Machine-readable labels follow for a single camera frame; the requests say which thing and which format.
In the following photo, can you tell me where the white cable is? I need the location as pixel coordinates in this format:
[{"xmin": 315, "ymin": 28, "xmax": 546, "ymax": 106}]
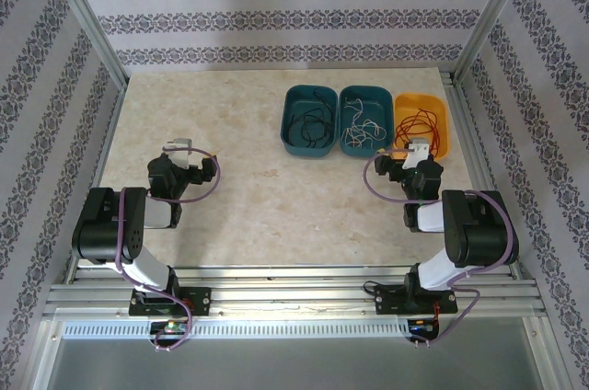
[
  {"xmin": 363, "ymin": 118, "xmax": 387, "ymax": 141},
  {"xmin": 342, "ymin": 120, "xmax": 387, "ymax": 143},
  {"xmin": 342, "ymin": 95, "xmax": 369, "ymax": 115},
  {"xmin": 349, "ymin": 104, "xmax": 369, "ymax": 147}
]

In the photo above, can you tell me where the long thin red cable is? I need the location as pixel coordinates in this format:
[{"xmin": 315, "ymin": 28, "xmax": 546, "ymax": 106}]
[{"xmin": 396, "ymin": 107, "xmax": 441, "ymax": 152}]

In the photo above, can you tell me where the thick black cable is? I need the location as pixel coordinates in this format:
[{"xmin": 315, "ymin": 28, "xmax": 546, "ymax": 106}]
[{"xmin": 289, "ymin": 107, "xmax": 335, "ymax": 138}]

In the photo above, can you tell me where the teal plastic bin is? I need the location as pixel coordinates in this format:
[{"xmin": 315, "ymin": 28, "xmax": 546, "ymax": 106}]
[
  {"xmin": 280, "ymin": 85, "xmax": 342, "ymax": 159},
  {"xmin": 338, "ymin": 85, "xmax": 396, "ymax": 162}
]

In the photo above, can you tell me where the orange plastic bin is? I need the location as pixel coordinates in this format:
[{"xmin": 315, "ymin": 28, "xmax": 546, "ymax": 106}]
[{"xmin": 391, "ymin": 91, "xmax": 451, "ymax": 164}]

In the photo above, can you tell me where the grey metal panel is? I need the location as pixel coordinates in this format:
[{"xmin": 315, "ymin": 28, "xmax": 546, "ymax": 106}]
[{"xmin": 27, "ymin": 338, "xmax": 560, "ymax": 390}]

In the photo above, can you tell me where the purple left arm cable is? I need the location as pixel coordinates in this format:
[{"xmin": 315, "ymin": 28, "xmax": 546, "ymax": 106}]
[{"xmin": 114, "ymin": 144, "xmax": 223, "ymax": 354}]

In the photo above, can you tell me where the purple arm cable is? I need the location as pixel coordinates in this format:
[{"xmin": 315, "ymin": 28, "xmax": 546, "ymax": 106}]
[
  {"xmin": 114, "ymin": 144, "xmax": 223, "ymax": 354},
  {"xmin": 363, "ymin": 145, "xmax": 520, "ymax": 349}
]

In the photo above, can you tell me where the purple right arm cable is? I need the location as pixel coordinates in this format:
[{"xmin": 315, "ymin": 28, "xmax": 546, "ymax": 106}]
[{"xmin": 363, "ymin": 145, "xmax": 520, "ymax": 349}]

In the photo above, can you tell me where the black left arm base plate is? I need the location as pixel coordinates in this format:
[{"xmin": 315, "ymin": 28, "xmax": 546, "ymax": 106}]
[{"xmin": 130, "ymin": 286, "xmax": 214, "ymax": 317}]

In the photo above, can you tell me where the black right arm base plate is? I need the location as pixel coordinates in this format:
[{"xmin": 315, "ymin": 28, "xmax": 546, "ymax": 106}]
[{"xmin": 374, "ymin": 283, "xmax": 460, "ymax": 316}]

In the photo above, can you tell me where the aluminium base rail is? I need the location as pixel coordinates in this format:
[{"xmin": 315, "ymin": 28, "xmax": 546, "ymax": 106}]
[{"xmin": 43, "ymin": 264, "xmax": 551, "ymax": 320}]

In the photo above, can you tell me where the slotted metal cable duct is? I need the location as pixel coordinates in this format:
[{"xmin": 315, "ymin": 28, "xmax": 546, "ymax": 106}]
[{"xmin": 61, "ymin": 318, "xmax": 414, "ymax": 341}]

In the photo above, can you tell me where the aluminium frame post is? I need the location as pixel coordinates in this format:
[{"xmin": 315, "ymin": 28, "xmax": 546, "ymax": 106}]
[
  {"xmin": 43, "ymin": 0, "xmax": 130, "ymax": 87},
  {"xmin": 453, "ymin": 0, "xmax": 544, "ymax": 83}
]

